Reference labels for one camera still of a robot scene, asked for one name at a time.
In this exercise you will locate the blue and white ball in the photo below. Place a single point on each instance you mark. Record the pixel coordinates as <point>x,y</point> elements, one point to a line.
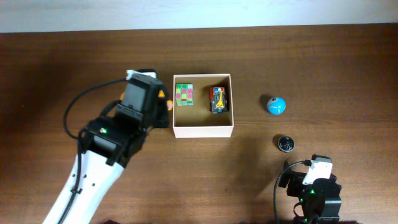
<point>276,105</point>

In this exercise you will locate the beige cardboard box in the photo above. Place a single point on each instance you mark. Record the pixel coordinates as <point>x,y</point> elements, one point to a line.
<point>197,120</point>

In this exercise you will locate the colourful puzzle cube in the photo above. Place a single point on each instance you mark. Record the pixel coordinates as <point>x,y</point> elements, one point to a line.
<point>184,94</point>

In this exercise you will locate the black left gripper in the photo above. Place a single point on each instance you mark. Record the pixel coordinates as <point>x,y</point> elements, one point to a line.
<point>163,113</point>

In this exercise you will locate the yellow toy dog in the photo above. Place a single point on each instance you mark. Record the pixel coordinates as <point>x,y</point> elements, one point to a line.
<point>163,102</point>

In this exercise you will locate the red toy fire truck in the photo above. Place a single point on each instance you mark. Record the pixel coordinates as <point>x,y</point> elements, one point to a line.
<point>218,100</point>

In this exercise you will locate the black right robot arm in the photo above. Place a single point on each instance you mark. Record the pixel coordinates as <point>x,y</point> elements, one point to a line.
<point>320,201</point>

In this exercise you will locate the black round cap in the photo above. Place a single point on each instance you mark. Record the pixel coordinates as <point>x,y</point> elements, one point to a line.
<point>286,144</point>

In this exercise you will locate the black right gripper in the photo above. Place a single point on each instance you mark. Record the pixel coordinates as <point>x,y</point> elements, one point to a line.
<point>296,179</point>

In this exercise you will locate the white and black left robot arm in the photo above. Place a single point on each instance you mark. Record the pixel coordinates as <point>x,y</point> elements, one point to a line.
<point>107,143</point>

